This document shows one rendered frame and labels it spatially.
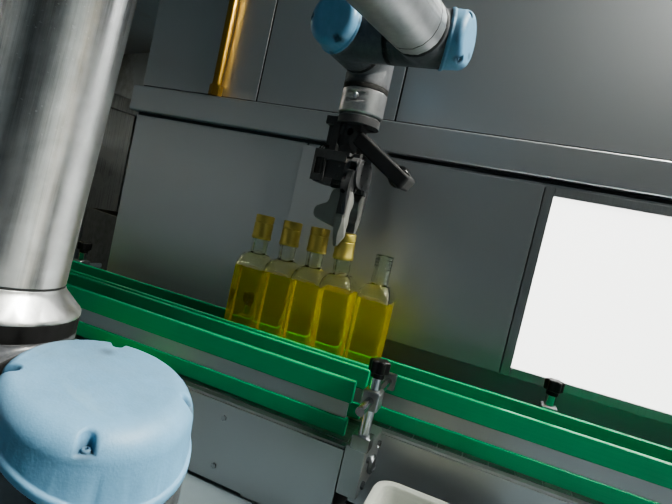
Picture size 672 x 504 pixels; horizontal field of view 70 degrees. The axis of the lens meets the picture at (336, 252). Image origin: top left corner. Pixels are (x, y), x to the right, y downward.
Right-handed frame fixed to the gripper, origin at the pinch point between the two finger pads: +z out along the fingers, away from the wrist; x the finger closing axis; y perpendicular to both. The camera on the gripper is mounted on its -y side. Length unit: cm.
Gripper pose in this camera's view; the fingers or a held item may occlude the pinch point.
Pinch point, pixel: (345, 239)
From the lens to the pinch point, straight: 79.7
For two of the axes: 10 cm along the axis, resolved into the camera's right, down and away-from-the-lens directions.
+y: -9.0, -2.2, 3.7
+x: -3.7, -0.3, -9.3
